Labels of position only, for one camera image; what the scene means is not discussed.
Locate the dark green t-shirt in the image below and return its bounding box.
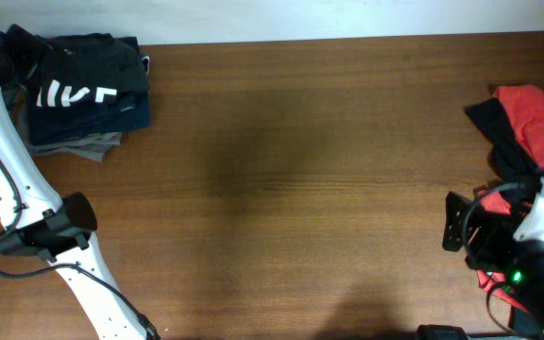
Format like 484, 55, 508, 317
34, 33, 150, 108

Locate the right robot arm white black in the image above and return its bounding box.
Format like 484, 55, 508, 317
442, 173, 544, 339

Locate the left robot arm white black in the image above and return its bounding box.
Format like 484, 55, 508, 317
0, 53, 159, 340

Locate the black garment under pile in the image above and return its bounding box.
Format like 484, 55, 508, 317
464, 97, 544, 340

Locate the red garment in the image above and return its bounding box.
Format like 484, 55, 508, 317
474, 84, 544, 313

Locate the folded grey garment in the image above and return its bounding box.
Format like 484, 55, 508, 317
14, 55, 152, 162

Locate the folded navy blue garment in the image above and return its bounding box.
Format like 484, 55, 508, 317
27, 37, 150, 145

